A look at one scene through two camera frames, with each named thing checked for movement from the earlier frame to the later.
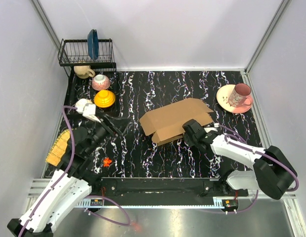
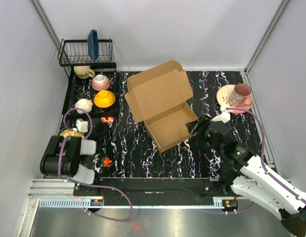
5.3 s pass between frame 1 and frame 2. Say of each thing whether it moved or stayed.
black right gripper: moved
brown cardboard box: moved
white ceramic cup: stayed
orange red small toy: stayed
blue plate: stayed
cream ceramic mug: stayed
